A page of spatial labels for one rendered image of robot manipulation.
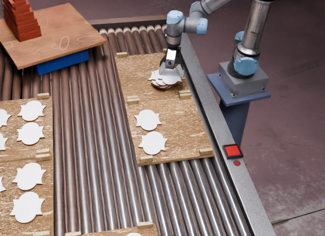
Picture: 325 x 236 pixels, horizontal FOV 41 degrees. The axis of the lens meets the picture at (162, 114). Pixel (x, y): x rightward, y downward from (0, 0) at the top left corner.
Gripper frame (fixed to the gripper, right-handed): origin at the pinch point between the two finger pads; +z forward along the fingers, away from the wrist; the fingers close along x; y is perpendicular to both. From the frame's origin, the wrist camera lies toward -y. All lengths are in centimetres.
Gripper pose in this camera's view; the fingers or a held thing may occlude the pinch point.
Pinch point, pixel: (170, 76)
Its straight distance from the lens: 229.2
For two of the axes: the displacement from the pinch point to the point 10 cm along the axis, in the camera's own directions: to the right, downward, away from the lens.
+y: 1.7, -6.5, 7.4
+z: -0.3, 7.4, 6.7
